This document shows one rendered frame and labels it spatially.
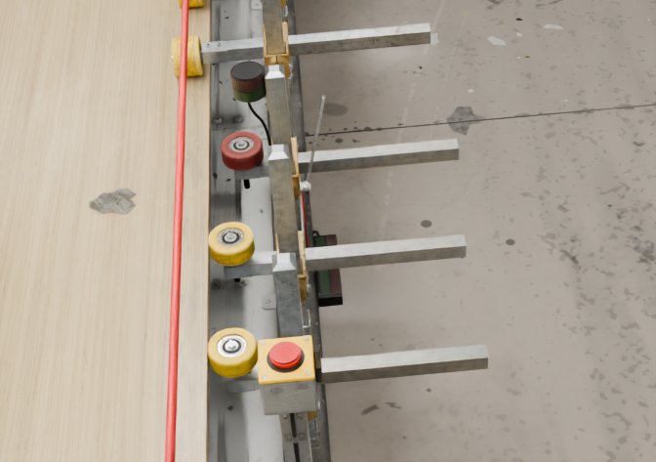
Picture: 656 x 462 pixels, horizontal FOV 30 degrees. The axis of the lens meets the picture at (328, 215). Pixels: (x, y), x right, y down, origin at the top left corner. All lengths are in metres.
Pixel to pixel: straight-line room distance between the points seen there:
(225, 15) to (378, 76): 0.90
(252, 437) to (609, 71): 2.17
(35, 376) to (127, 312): 0.19
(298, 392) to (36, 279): 0.75
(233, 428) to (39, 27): 1.03
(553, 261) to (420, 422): 0.65
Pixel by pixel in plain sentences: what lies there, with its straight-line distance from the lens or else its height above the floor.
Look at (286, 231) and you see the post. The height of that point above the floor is 0.97.
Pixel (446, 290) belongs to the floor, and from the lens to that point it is 3.28.
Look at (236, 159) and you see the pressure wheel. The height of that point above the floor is 0.90.
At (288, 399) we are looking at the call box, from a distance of 1.55.
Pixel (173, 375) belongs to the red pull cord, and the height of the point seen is 1.64.
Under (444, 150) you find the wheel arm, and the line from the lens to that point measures 2.37.
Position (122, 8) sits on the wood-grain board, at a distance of 2.78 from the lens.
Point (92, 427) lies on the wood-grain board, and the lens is 1.94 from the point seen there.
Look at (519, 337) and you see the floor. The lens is 3.18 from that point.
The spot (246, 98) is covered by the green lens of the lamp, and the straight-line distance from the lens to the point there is 2.18.
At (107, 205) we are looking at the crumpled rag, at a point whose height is 0.91.
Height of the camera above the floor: 2.40
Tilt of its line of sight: 44 degrees down
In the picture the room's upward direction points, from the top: 5 degrees counter-clockwise
